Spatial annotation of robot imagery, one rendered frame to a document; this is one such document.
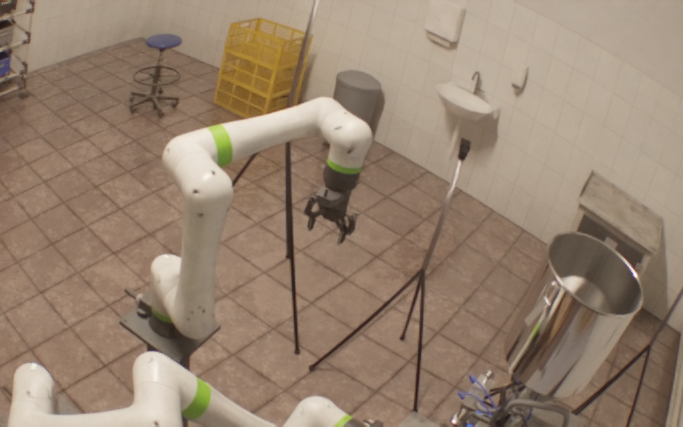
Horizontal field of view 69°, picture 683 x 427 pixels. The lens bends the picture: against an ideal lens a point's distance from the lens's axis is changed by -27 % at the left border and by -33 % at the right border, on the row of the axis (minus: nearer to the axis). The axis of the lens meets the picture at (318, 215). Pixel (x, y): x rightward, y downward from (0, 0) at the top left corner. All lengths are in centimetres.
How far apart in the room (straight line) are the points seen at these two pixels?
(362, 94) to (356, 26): 70
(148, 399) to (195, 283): 52
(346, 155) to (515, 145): 333
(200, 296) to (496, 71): 362
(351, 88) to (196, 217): 363
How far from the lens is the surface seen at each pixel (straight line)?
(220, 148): 170
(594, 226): 425
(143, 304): 206
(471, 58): 500
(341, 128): 177
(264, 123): 177
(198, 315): 177
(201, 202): 155
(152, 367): 136
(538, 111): 487
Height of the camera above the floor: 236
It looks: 32 degrees down
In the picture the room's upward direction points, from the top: 15 degrees clockwise
